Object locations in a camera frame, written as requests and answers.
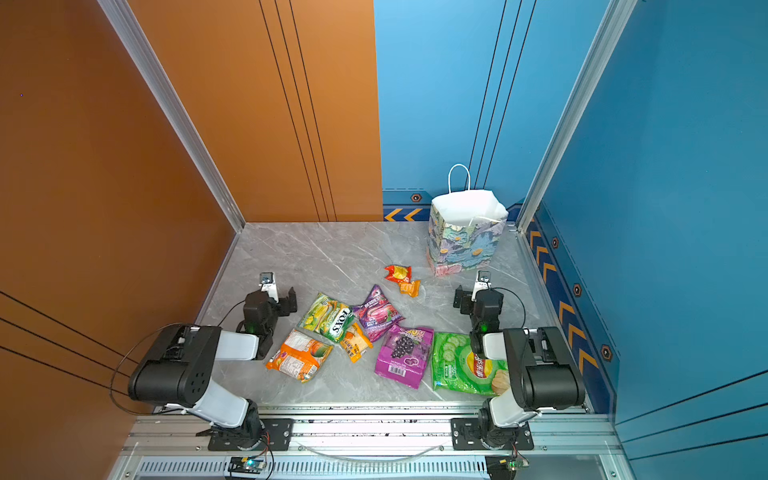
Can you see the aluminium rail frame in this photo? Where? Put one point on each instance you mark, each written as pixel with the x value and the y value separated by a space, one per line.
pixel 376 441

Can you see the small red snack pack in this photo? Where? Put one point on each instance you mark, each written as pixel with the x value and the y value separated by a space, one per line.
pixel 399 274

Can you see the green circuit board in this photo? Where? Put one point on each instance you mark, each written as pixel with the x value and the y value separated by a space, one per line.
pixel 247 467
pixel 505 467

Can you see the right green circuit board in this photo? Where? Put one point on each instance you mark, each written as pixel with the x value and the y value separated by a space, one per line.
pixel 505 467

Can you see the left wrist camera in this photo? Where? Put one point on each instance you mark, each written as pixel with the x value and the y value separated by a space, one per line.
pixel 268 283

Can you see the green yellow Fox's candy bag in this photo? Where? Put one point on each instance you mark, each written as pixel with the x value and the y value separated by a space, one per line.
pixel 328 317

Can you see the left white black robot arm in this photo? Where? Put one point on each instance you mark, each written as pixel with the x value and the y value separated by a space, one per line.
pixel 176 371

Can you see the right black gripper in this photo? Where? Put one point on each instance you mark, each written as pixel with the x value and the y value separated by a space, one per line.
pixel 461 300

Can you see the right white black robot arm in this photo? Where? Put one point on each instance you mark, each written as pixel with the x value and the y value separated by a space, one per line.
pixel 542 372

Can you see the colourful white paper bag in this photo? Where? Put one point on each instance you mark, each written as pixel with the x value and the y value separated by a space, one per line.
pixel 464 230

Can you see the small orange yellow snack pack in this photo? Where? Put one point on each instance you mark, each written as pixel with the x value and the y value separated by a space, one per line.
pixel 355 343

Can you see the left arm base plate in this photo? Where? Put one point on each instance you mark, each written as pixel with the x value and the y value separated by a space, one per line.
pixel 275 434

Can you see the green Lays chips bag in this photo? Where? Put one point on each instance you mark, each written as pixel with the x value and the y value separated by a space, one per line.
pixel 455 367

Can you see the purple grape candy bag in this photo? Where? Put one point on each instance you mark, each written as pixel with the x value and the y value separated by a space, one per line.
pixel 405 355

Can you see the right aluminium corner post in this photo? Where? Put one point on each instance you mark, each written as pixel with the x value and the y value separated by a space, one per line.
pixel 610 30

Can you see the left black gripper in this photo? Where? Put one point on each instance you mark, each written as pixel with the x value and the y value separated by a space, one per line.
pixel 285 302

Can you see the left aluminium corner post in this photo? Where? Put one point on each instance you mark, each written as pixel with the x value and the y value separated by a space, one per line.
pixel 125 24

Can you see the orange snack bag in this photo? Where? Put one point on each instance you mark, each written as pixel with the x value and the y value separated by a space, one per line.
pixel 300 356

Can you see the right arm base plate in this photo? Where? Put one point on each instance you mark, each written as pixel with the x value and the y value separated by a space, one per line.
pixel 466 435

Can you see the aluminium corner post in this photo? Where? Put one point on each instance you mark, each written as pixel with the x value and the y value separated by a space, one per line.
pixel 610 30
pixel 125 24

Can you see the small orange cracker pack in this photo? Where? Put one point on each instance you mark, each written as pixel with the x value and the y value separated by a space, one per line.
pixel 411 289

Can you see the left green circuit board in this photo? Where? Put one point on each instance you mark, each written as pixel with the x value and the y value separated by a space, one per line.
pixel 247 467

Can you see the purple small snack bag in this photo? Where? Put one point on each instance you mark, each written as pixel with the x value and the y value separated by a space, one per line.
pixel 376 315

